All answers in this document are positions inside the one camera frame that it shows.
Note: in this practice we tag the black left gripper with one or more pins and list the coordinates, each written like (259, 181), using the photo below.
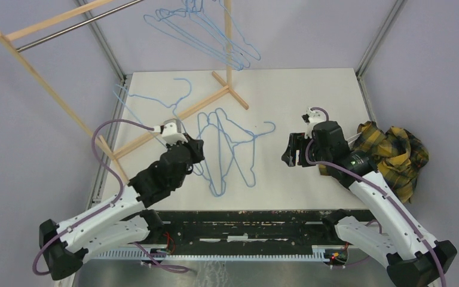
(196, 146)

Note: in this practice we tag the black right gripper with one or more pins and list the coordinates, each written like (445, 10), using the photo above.
(296, 140)

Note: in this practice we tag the blue wire hanger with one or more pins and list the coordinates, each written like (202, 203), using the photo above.
(166, 21)
(232, 30)
(191, 24)
(122, 93)
(236, 149)
(211, 127)

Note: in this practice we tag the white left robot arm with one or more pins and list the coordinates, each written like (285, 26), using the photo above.
(124, 218)

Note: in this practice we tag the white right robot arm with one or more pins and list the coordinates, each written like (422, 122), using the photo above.
(411, 255)

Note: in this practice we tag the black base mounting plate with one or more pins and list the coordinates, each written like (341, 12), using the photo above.
(243, 232)

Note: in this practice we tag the yellow plaid shirt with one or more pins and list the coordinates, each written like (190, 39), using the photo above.
(398, 154)

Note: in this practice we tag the metal rack rod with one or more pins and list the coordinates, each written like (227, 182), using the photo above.
(76, 26)

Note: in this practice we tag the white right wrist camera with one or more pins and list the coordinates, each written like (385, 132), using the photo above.
(312, 118)

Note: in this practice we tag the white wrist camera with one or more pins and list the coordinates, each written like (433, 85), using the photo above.
(171, 132)
(312, 118)

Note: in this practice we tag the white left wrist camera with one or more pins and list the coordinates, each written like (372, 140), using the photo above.
(171, 132)

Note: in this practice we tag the aluminium frame rails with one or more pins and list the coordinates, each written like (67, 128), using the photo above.
(408, 252)

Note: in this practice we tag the white toothed cable strip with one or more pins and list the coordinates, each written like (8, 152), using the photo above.
(130, 253)

